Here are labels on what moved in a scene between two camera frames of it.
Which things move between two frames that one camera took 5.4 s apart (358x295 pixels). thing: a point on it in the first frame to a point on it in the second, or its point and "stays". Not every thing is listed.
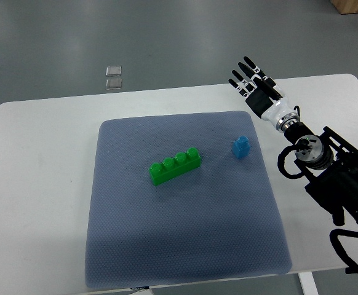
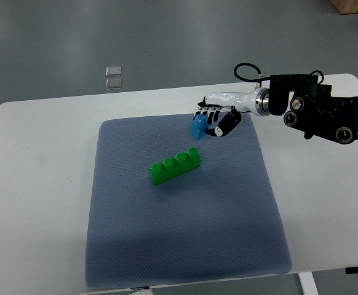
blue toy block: (242, 147) to (198, 129)
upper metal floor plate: (114, 70) stays
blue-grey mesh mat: (219, 220) stays
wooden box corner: (354, 6) stays
